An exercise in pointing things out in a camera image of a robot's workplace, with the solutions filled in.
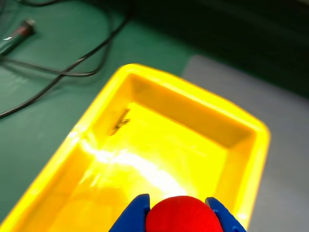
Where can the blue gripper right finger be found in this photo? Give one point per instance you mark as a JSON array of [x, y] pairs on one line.
[[229, 220]]

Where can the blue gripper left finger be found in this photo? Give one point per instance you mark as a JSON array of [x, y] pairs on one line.
[[134, 215]]

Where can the red ball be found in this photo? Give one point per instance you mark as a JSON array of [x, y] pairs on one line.
[[183, 215]]

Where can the yellow plastic bin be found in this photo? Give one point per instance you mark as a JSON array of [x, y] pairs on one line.
[[169, 149]]

